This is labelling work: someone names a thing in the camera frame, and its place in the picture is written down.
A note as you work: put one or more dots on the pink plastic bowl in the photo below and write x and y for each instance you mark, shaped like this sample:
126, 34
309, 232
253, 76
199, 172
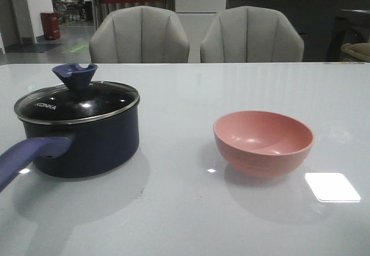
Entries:
262, 144

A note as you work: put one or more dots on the glass pot lid blue knob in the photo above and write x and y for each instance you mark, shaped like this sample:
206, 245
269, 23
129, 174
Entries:
78, 99

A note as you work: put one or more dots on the left grey upholstered chair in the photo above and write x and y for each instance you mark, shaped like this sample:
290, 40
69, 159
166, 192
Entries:
140, 35

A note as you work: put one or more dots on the grey upholstered chair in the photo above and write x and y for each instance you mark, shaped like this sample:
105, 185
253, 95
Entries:
140, 35
249, 34

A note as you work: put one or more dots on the right grey upholstered chair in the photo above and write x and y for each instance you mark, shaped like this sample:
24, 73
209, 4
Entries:
249, 34

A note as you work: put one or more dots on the dark blue saucepan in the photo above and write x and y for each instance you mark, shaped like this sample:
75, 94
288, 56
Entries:
74, 150

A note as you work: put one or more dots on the person seated in background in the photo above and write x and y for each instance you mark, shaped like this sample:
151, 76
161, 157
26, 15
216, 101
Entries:
68, 9

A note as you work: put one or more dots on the red trash bin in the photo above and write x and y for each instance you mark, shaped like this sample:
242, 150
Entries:
51, 30

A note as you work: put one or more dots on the dark grey sideboard counter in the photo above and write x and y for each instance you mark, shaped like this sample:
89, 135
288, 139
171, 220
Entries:
313, 19

